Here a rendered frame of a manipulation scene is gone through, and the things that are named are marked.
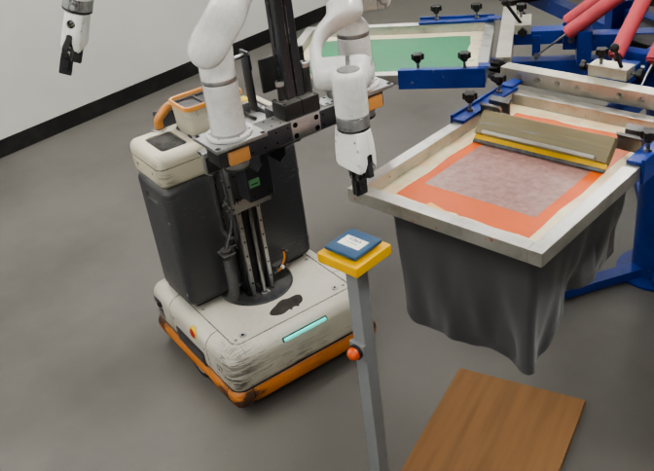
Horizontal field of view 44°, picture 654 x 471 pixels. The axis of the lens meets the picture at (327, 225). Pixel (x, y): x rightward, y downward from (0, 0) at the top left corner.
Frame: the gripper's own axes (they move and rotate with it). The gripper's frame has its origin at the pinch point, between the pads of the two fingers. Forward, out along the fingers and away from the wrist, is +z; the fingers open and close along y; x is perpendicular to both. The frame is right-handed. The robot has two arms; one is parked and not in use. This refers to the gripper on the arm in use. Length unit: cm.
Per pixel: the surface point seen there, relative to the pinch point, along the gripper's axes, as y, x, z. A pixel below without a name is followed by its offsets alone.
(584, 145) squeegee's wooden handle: 10, 67, 11
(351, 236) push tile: -3.6, -1.4, 15.0
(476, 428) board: -6, 41, 110
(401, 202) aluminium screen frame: -4.8, 15.6, 13.0
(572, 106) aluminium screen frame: -12, 89, 13
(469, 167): -10.6, 45.1, 16.4
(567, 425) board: 13, 63, 110
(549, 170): 7, 58, 16
